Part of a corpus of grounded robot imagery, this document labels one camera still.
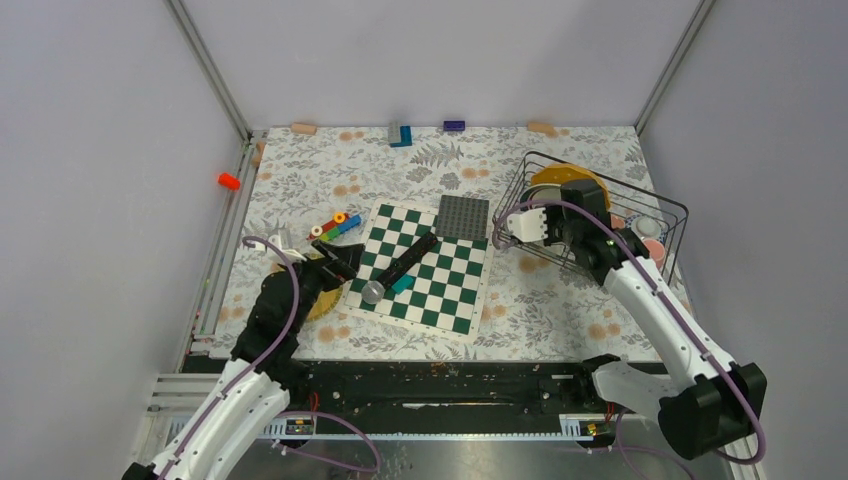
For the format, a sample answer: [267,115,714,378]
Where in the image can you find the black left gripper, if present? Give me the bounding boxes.
[279,239,364,334]

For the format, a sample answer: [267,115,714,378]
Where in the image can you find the yellow woven plate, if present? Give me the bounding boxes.
[305,286,344,323]

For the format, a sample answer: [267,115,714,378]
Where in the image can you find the yellow orange plate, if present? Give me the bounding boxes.
[530,163,610,203]

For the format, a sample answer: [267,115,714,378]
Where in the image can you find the white plate green rim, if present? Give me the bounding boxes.
[518,184,561,210]

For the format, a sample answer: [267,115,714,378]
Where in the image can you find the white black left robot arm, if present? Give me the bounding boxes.
[123,240,365,479]

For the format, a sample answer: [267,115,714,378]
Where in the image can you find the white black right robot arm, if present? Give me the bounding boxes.
[545,179,768,465]

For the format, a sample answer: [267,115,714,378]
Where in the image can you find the colourful lego brick toy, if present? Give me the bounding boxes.
[307,212,361,242]

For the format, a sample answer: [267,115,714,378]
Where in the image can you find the black glitter microphone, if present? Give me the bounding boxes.
[361,232,438,305]

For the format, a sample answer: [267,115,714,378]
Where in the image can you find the blue white patterned bowl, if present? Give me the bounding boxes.
[625,214,669,243]

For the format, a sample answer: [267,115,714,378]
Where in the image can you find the teal block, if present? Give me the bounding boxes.
[391,274,415,294]

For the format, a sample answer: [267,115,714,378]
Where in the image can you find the large pink mug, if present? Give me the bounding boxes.
[642,237,666,270]

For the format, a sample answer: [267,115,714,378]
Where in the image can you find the floral table mat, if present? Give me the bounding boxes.
[243,127,657,362]

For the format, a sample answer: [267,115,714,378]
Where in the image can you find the green white chessboard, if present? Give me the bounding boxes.
[337,198,494,343]

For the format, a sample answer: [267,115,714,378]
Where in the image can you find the right wooden block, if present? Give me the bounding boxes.
[526,122,559,138]

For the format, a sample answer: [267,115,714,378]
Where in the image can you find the wooden block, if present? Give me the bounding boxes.
[290,122,318,136]
[526,122,559,138]

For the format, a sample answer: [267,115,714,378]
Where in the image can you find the grey lego baseplate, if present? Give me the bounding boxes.
[435,195,490,241]

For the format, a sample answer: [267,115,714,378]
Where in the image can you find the grey blue lego bricks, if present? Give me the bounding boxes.
[387,122,412,148]

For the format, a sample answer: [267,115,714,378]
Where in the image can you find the left wooden block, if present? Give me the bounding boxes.
[290,122,318,136]

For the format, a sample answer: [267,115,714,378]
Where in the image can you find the orange red cylinder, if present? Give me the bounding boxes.
[217,173,241,191]

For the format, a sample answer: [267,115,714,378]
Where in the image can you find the purple lego brick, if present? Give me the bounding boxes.
[442,120,466,132]

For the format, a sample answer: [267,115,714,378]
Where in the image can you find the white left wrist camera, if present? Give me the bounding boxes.
[266,234,307,263]

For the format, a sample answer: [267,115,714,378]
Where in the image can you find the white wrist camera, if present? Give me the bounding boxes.
[266,234,307,263]
[506,207,548,243]

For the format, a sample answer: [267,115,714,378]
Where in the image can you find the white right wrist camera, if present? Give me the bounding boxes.
[506,207,548,243]

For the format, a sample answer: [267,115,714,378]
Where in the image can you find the black wire dish rack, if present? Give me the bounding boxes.
[493,151,689,282]

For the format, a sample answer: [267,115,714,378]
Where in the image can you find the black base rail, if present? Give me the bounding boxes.
[182,354,710,439]

